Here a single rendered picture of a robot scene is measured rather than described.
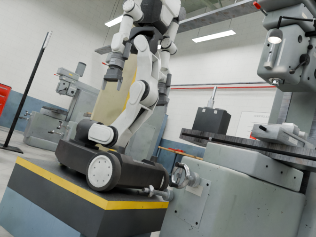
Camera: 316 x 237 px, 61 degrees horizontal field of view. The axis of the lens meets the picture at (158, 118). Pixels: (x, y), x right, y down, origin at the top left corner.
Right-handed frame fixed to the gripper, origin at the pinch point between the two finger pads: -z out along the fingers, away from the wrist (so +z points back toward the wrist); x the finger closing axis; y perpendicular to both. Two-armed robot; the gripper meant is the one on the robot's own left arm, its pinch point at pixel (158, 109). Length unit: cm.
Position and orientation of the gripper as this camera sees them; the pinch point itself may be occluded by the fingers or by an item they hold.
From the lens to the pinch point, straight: 190.6
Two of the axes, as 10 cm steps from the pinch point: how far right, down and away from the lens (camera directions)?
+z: 1.2, -9.6, 2.4
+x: 8.8, -0.1, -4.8
